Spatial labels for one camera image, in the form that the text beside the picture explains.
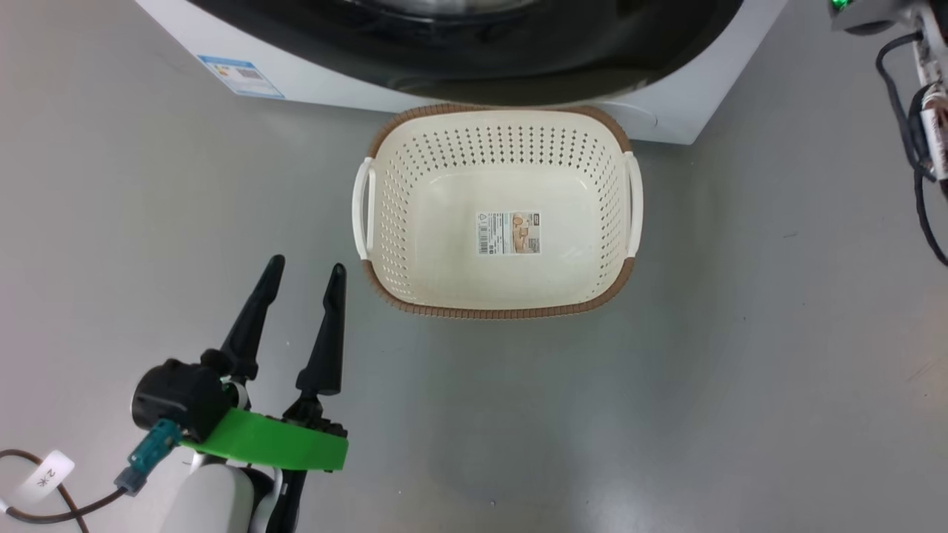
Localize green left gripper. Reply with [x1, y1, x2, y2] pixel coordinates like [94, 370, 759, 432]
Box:
[180, 255, 350, 473]

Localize black round glass washer door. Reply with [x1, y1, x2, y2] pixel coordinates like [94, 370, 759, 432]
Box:
[185, 0, 745, 107]

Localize cream laundry basket brown rim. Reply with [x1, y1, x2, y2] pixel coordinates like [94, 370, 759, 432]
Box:
[352, 104, 644, 321]

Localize basket product label sticker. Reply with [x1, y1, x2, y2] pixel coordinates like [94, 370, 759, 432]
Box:
[475, 211, 542, 256]

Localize white front-load washing machine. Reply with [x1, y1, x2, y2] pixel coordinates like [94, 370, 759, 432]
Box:
[136, 0, 787, 145]

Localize blue energy label sticker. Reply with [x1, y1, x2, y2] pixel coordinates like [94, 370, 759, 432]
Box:
[198, 54, 285, 99]

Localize left camera cable teal plug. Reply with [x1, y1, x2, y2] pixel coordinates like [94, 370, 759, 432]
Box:
[0, 418, 180, 526]

